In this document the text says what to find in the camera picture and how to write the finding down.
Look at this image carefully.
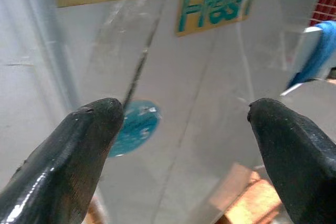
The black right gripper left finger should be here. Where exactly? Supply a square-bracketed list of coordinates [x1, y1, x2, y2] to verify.
[0, 97, 124, 224]

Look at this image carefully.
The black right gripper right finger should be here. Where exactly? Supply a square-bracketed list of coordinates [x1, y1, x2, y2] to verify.
[247, 97, 336, 224]

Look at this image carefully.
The grey fridge door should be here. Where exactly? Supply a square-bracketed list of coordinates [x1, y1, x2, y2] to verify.
[0, 0, 316, 224]

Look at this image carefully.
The clear plastic container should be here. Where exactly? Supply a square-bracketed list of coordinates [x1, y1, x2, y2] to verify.
[76, 0, 292, 217]

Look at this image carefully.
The blue round sticker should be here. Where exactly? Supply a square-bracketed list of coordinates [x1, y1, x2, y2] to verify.
[107, 100, 161, 158]

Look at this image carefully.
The blue cloth strip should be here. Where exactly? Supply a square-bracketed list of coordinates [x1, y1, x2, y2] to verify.
[287, 20, 336, 88]

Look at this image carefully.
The white flat panel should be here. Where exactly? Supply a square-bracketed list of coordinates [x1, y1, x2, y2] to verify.
[279, 24, 336, 97]

